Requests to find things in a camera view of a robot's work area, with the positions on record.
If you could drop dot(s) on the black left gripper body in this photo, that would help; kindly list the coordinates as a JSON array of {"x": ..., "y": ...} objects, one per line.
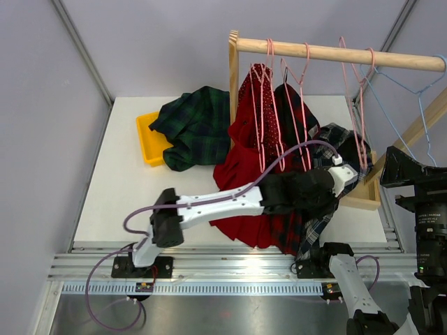
[{"x": 318, "y": 206}]

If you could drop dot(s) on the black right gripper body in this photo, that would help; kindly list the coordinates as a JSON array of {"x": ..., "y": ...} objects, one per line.
[{"x": 431, "y": 206}]

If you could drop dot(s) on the red black plaid skirt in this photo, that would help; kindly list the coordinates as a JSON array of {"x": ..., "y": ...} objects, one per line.
[{"x": 289, "y": 232}]

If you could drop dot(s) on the light blue wire hanger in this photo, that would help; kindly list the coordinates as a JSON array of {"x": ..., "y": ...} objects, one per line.
[{"x": 418, "y": 94}]

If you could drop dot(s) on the green plaid skirt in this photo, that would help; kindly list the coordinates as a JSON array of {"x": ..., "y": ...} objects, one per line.
[{"x": 196, "y": 125}]

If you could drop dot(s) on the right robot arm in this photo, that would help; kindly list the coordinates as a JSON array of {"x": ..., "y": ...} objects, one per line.
[{"x": 427, "y": 303}]

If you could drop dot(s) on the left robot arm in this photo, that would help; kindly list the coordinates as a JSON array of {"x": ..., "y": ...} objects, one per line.
[{"x": 269, "y": 195}]

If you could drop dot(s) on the plain red skirt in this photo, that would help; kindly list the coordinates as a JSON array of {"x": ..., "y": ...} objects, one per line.
[{"x": 240, "y": 168}]

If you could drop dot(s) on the red polka dot skirt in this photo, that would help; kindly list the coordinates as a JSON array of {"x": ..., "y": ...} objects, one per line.
[{"x": 246, "y": 134}]

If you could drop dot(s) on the yellow plastic tray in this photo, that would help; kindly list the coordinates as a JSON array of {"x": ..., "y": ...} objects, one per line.
[{"x": 152, "y": 143}]

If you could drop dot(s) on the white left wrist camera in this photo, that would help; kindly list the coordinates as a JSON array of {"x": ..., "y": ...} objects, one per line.
[{"x": 342, "y": 174}]

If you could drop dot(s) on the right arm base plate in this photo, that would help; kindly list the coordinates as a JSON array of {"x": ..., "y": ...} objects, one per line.
[{"x": 312, "y": 268}]

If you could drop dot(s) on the aluminium mounting rail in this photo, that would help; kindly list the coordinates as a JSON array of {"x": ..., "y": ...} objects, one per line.
[{"x": 195, "y": 270}]

